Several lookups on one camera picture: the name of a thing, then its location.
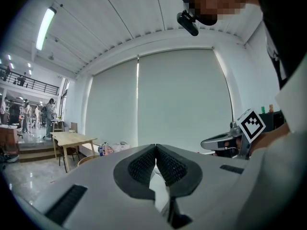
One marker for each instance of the person's grey trousers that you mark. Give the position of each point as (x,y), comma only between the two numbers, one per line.
(287,176)

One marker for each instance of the black cabinet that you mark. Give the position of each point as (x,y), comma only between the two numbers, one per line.
(271,122)

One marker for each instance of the person's face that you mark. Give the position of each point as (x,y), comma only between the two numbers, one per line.
(216,1)

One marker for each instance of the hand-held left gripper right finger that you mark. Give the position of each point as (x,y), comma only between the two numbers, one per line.
(211,190)

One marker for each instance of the green figurine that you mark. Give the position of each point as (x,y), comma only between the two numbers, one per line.
(263,109)

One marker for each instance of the person's black top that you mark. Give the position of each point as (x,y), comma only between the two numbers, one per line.
(287,20)

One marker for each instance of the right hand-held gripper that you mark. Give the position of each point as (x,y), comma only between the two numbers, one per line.
(253,126)

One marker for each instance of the round wooden side table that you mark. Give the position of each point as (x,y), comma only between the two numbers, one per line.
(87,159)

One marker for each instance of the black metal chair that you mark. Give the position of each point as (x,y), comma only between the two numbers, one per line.
(62,152)

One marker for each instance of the black mezzanine railing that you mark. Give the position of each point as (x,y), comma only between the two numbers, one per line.
(36,82)

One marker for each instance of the pink cartoon tote bag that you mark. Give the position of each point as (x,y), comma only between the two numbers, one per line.
(120,148)

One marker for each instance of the black head camera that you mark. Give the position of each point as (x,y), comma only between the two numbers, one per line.
(189,25)

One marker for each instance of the orange figurine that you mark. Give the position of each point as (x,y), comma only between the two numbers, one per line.
(271,108)

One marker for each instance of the wooden step platform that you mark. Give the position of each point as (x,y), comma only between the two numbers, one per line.
(36,152)

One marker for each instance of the dark cola bottle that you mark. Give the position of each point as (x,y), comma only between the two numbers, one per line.
(106,150)

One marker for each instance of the light wooden desk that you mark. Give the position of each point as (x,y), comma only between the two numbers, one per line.
(72,138)

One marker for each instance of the ceiling tube light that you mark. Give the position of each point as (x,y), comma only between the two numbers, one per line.
(45,27)

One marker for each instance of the white roller blind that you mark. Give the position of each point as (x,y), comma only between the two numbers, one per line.
(112,104)
(182,99)

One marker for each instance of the blue plastic bottle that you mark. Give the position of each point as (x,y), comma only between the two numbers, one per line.
(101,151)

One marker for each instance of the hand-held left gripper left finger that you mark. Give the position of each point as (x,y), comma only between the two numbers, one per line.
(96,195)

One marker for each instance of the brown box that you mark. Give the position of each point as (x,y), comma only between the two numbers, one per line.
(8,138)

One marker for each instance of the person's right forearm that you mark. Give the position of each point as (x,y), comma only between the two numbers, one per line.
(268,138)

